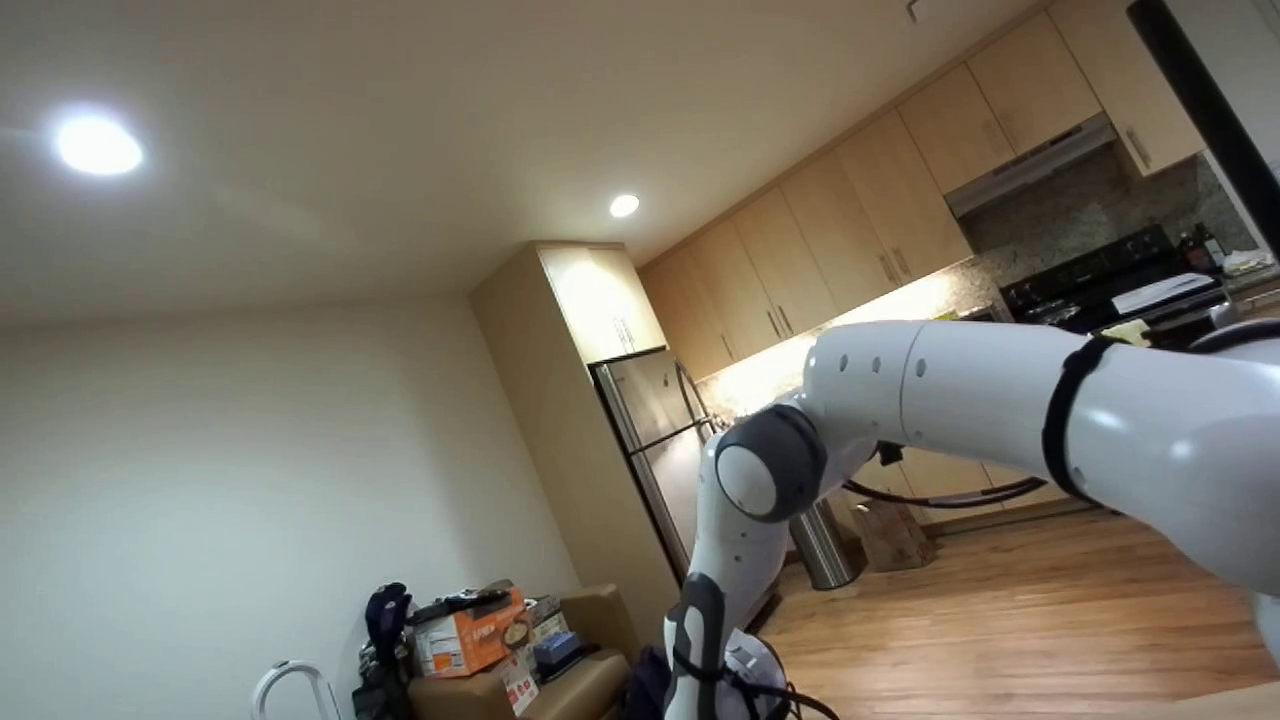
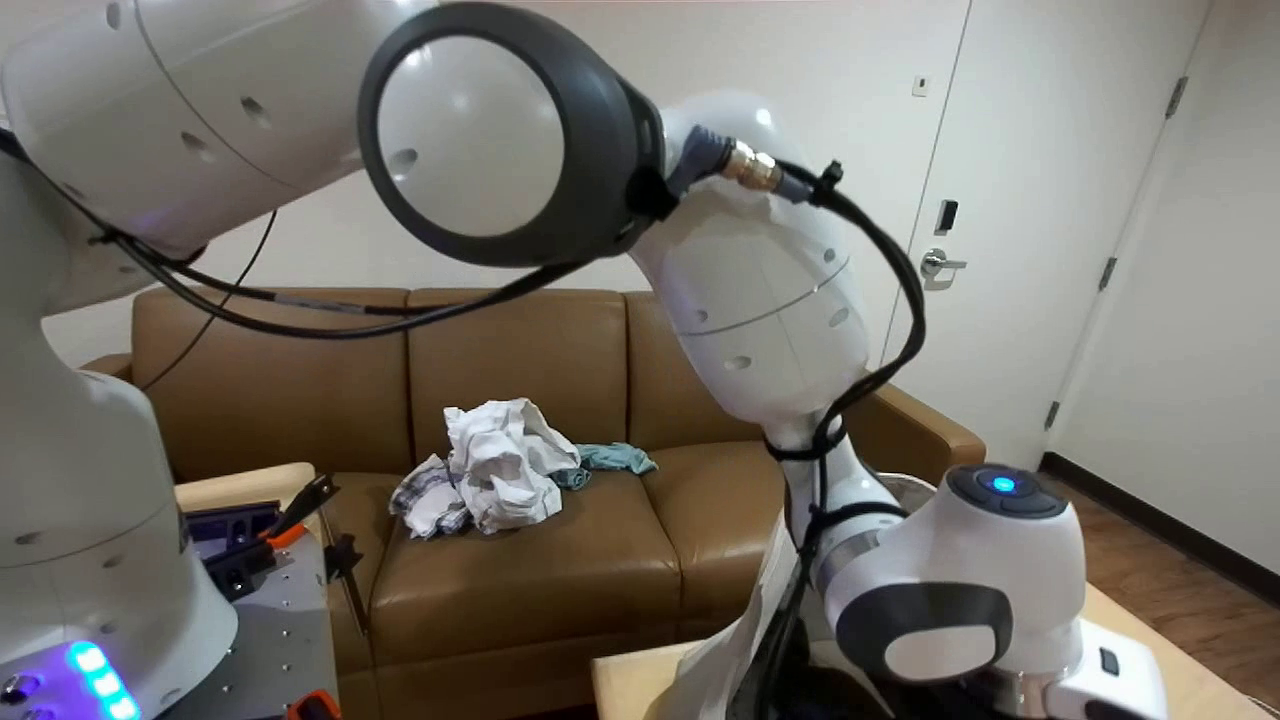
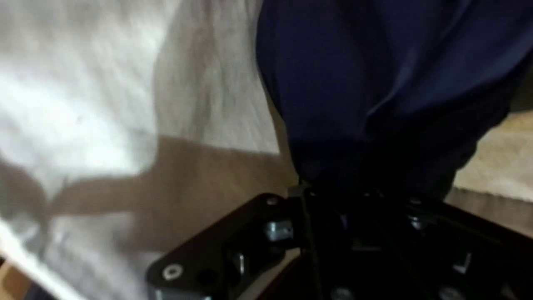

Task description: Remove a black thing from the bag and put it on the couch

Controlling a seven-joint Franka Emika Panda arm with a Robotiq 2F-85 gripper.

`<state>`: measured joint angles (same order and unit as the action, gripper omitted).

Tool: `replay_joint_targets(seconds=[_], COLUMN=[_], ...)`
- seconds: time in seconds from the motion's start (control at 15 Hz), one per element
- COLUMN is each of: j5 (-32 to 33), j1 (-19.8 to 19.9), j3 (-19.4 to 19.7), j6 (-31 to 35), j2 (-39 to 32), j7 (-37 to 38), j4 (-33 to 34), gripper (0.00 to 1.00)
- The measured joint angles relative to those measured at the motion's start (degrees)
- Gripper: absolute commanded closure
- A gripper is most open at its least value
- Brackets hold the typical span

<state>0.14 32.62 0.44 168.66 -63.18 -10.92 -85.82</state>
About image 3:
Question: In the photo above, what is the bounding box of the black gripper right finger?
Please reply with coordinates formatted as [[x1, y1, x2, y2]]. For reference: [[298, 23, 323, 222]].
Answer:
[[331, 188, 533, 300]]

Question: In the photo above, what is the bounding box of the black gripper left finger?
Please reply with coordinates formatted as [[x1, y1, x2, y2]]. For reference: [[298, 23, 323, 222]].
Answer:
[[144, 190, 323, 300]]

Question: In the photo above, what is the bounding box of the dark navy cloth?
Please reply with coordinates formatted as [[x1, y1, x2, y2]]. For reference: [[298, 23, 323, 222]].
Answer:
[[254, 0, 533, 203]]

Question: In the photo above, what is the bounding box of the brown leather couch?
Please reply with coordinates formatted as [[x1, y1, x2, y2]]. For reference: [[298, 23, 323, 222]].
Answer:
[[0, 132, 533, 300]]

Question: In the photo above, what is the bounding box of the white patterned cloth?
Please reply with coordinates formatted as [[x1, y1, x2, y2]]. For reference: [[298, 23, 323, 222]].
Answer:
[[452, 108, 533, 203]]

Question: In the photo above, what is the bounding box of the white crumpled cloth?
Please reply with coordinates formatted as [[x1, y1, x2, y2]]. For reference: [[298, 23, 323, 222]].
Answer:
[[0, 0, 281, 300]]

